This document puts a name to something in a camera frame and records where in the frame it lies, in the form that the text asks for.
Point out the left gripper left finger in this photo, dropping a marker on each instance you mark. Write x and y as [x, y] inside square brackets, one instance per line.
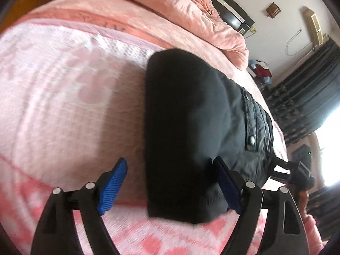
[56, 231]

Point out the black pants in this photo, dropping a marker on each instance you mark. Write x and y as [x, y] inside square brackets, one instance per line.
[193, 114]

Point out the dark patterned curtain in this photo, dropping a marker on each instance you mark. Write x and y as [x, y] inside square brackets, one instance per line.
[303, 100]

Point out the pink white patterned bed blanket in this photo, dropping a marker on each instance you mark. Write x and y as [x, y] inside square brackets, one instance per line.
[72, 103]

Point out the nightstand with clutter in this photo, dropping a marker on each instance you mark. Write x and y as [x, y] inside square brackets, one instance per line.
[260, 71]

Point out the beige air conditioner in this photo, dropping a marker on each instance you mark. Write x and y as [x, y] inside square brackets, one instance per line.
[315, 30]

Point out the dark wooden headboard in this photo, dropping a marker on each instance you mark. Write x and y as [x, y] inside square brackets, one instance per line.
[232, 14]

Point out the pink crumpled duvet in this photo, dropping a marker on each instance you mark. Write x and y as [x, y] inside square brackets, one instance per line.
[201, 19]

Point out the small wooden wall ornament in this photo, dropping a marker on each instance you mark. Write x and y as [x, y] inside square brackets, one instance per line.
[273, 10]

